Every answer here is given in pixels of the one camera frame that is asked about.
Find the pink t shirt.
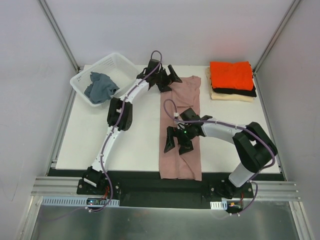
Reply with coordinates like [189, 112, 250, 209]
[158, 76, 202, 181]

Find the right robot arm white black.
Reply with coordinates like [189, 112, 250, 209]
[163, 108, 278, 199]

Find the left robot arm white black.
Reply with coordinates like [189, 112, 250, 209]
[82, 59, 183, 195]

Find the white plastic laundry basket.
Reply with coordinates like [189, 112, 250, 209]
[70, 52, 139, 107]

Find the beige folded t shirt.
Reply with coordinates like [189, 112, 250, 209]
[205, 67, 255, 103]

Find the blue grey t shirt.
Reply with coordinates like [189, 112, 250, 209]
[84, 72, 120, 105]

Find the orange folded t shirt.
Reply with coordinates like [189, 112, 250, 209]
[209, 61, 254, 91]

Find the black folded t shirt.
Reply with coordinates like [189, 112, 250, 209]
[208, 75, 257, 98]

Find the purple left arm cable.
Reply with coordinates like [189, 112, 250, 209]
[86, 50, 165, 213]

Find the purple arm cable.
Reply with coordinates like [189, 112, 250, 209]
[163, 99, 276, 216]
[86, 50, 165, 213]

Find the right white cable duct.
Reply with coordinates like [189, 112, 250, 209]
[209, 199, 243, 210]

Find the white cable duct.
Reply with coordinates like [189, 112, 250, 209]
[209, 199, 243, 210]
[42, 196, 109, 208]

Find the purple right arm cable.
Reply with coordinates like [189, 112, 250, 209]
[163, 99, 276, 216]

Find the left aluminium frame post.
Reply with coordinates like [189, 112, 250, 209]
[37, 0, 80, 73]

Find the aluminium frame post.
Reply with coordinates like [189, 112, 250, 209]
[37, 0, 80, 73]
[252, 0, 302, 72]

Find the aluminium rail profile front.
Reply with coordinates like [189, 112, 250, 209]
[31, 176, 302, 202]

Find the right aluminium frame post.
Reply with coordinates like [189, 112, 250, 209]
[252, 0, 302, 72]

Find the left white cable duct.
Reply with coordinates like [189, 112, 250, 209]
[42, 196, 109, 208]

